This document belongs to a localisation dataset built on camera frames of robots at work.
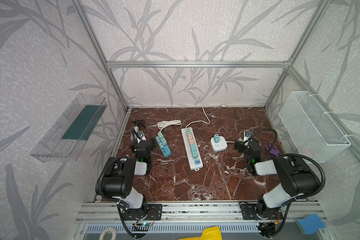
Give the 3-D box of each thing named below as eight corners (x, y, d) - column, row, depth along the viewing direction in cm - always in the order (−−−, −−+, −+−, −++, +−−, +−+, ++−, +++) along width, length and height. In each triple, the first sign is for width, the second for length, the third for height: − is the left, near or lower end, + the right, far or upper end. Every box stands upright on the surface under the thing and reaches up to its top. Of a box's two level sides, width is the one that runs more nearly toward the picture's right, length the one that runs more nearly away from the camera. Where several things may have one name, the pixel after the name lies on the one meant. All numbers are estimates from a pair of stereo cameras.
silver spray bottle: (137, 132, 108) (135, 129, 106) (131, 125, 112) (130, 123, 109) (146, 126, 112) (145, 123, 109) (141, 120, 115) (140, 117, 113)
